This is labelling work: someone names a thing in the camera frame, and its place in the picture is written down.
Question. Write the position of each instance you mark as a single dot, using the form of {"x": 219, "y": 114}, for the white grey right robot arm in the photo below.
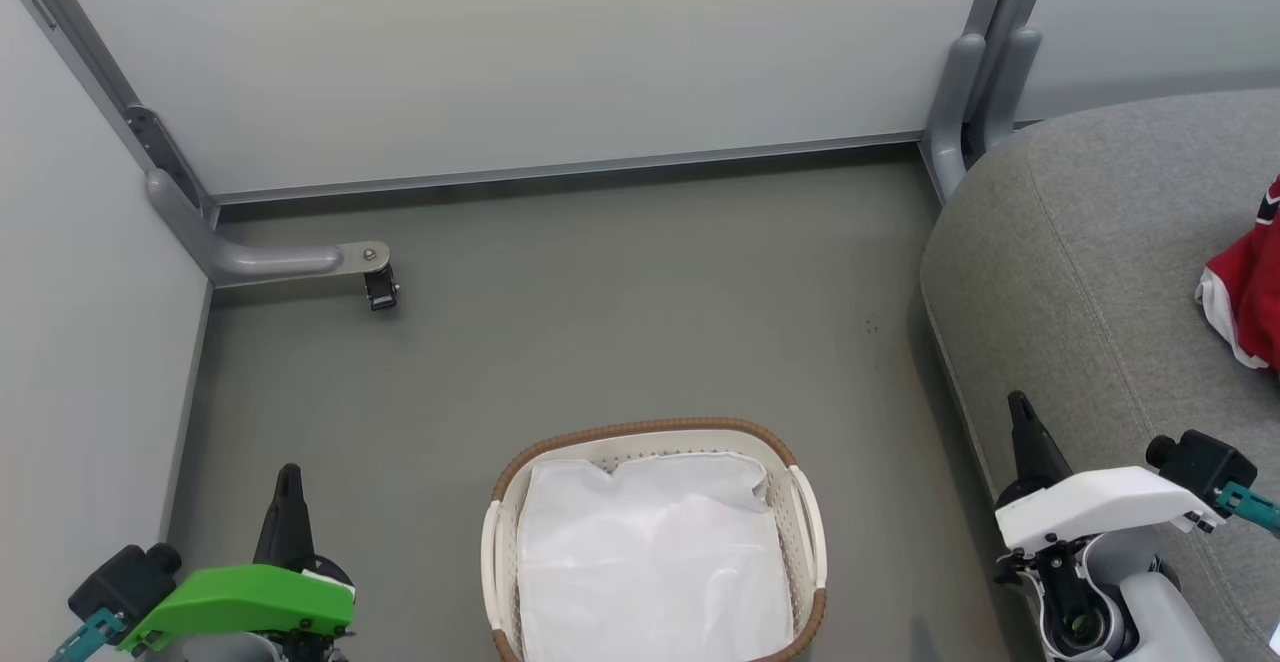
{"x": 1170, "y": 612}

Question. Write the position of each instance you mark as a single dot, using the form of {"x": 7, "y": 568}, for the white cloth basket liner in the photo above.
{"x": 650, "y": 562}

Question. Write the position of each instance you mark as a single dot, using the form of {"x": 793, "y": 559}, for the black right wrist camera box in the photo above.
{"x": 1205, "y": 462}

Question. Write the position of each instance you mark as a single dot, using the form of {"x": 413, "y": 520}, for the black caster wheel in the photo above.
{"x": 381, "y": 288}

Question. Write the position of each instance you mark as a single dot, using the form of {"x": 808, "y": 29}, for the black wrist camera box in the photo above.
{"x": 125, "y": 582}
{"x": 1205, "y": 462}

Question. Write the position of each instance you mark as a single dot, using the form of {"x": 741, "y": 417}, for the white basket with brown rim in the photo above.
{"x": 812, "y": 542}

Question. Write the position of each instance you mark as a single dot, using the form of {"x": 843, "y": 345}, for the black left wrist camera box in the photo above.
{"x": 125, "y": 582}

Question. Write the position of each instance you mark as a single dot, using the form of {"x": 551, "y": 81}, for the grey double partition post foot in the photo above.
{"x": 965, "y": 112}

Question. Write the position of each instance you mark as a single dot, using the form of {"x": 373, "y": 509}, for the grey fabric sofa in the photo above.
{"x": 1100, "y": 292}

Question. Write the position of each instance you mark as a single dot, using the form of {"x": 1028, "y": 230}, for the red jersey with black numbers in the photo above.
{"x": 1250, "y": 282}

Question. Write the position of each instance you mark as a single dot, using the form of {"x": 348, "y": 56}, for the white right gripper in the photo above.
{"x": 1100, "y": 502}

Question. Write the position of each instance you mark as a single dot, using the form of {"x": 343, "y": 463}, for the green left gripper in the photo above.
{"x": 240, "y": 597}

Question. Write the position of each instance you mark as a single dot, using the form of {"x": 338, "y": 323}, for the grey partition foot bracket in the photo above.
{"x": 260, "y": 260}

